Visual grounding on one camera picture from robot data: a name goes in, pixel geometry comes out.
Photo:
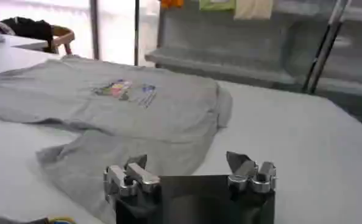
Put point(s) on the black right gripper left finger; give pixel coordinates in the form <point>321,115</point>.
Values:
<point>129,179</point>

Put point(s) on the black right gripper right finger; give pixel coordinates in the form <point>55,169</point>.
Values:
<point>251,178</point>

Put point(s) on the grey printed t-shirt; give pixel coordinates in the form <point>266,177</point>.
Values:
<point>123,121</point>

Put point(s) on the yellow and blue object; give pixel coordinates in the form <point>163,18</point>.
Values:
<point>60,220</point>

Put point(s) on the grey metal shelf rack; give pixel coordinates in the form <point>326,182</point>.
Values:
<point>260,51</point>

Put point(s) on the thin dark pole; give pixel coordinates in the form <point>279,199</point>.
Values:
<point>136,32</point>

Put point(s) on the black and silver pole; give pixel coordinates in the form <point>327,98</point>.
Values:
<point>325,48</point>

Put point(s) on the wooden chair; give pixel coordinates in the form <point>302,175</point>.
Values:
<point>62,38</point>

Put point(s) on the green cloth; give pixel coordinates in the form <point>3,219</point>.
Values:
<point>217,4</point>

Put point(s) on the orange cloth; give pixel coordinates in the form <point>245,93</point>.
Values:
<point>172,3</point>

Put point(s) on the black garment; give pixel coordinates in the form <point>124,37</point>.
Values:
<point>28,29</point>

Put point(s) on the dark window post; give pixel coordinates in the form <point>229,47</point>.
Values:
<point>94,29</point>

